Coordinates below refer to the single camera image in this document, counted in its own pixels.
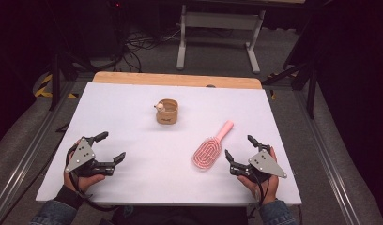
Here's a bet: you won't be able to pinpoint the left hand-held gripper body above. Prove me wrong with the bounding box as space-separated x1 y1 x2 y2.
65 136 117 178

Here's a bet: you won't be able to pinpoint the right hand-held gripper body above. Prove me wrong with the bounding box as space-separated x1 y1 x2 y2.
229 144 288 184

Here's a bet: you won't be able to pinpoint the pink hairbrush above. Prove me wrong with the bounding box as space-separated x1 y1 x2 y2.
192 120 235 172

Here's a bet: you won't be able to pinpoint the tan cup with small figure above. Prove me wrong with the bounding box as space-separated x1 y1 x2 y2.
154 98 179 126

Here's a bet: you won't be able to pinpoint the person's right hand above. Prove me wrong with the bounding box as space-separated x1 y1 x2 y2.
237 146 280 205

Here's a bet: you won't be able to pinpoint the person's left hand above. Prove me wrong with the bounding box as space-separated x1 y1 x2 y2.
63 142 106 193

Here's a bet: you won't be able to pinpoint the yellow black hazard tape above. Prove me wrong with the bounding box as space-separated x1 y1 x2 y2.
34 73 79 99
267 72 278 101

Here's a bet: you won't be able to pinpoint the white board cover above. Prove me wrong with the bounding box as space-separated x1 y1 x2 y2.
35 82 302 207

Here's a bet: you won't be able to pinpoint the black metal stand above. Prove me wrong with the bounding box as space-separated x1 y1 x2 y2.
48 52 97 112
262 59 319 120

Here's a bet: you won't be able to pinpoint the person's dark trousers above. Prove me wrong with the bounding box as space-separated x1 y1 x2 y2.
111 205 253 225

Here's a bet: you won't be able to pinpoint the wooden table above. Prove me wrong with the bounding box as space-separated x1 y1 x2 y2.
92 71 263 90

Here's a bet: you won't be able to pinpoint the right hand-held gripper black cable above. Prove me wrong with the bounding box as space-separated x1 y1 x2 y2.
247 170 270 219

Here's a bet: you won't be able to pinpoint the hand-held gripper black cable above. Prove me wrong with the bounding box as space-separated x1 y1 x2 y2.
66 149 120 213
247 170 270 219

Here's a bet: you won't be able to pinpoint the left hand-held gripper black cable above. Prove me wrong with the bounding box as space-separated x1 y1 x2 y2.
66 149 120 213

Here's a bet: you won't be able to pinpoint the aluminium floor rail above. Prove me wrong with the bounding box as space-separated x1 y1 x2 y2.
292 88 364 225
0 81 78 219

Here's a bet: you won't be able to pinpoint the bundle of black floor cables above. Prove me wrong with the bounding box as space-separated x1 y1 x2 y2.
117 27 181 73

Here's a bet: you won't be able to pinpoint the grey metal stand frame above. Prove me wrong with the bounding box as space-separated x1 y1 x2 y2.
176 4 267 75

